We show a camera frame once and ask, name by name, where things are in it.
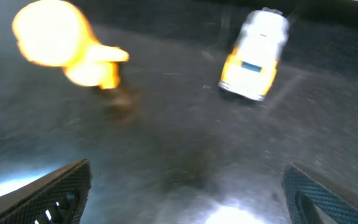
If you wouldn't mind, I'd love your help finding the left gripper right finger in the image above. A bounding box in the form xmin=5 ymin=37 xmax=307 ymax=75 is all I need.
xmin=281 ymin=162 xmax=358 ymax=224

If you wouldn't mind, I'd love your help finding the grey and yellow toy truck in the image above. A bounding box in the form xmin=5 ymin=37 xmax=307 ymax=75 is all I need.
xmin=218 ymin=6 xmax=291 ymax=102

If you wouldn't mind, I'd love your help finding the orange dinosaur toy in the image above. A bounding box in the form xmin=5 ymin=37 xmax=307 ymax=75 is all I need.
xmin=11 ymin=0 xmax=131 ymax=90

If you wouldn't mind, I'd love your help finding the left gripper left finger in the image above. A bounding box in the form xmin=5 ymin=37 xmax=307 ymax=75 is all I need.
xmin=0 ymin=159 xmax=93 ymax=224

